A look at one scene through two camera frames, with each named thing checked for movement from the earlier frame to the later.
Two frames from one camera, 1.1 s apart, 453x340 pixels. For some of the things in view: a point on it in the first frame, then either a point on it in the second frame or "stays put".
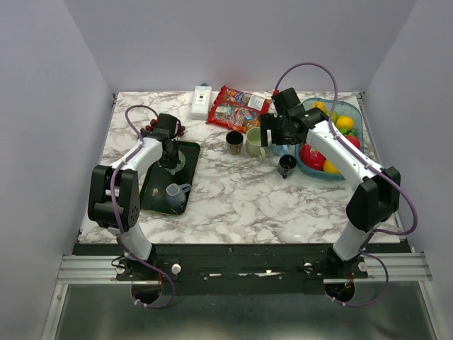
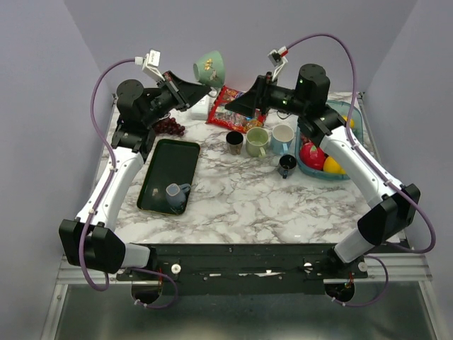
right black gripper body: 280,135 → 276,96
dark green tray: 153,196 stays put
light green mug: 253,142 stays put
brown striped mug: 234,142 stays put
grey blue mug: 175,193 stays put
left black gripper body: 171,159 → 164,99
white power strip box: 202,103 stays put
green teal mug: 179,166 → 210,70
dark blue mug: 287,165 stays put
